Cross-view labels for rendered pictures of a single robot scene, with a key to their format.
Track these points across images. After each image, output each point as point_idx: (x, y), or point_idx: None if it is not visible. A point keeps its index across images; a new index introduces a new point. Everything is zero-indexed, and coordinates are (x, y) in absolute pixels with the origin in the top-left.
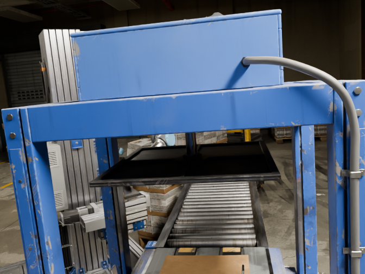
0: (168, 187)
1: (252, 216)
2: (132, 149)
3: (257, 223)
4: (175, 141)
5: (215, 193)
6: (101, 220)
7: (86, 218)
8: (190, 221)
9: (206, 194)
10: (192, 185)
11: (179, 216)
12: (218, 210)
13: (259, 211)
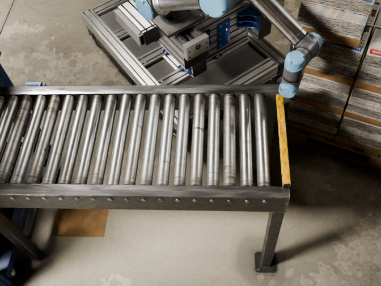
0: (309, 69)
1: (42, 183)
2: None
3: (8, 186)
4: (221, 13)
5: (161, 134)
6: (123, 22)
7: (122, 7)
8: (47, 110)
9: (151, 120)
10: (210, 96)
11: (67, 96)
12: (72, 139)
13: (53, 192)
